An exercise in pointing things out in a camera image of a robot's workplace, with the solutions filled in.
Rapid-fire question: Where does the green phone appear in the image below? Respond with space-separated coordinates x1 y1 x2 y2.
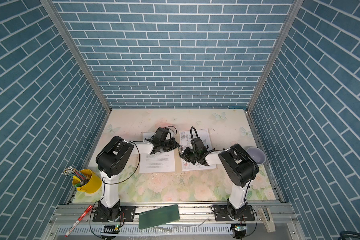
139 205 180 230

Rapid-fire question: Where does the technical drawing sheet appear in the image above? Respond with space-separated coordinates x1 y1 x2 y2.
180 129 217 172

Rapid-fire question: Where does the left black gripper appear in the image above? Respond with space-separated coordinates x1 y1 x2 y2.
159 137 181 152

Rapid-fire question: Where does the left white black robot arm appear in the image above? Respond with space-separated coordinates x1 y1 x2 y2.
96 126 179 210

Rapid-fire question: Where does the beige paper folder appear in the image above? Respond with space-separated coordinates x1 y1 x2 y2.
173 133 221 172

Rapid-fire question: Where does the coloured pencils bundle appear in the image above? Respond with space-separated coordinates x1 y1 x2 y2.
62 166 90 188

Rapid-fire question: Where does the metal folder clip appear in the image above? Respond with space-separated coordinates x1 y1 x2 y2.
179 145 184 159

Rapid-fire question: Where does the printed text sheet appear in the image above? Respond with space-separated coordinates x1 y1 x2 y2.
138 131 176 174

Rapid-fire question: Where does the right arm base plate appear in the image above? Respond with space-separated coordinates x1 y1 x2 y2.
211 205 256 222

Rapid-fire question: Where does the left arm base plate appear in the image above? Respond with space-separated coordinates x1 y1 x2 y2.
92 206 136 223

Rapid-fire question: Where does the yellow pencil cup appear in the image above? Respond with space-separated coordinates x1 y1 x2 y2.
76 169 102 194

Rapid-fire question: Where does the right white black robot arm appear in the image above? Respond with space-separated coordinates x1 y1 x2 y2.
180 138 260 210

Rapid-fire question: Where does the red white marker pen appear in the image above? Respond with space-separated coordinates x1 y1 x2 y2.
65 205 93 237

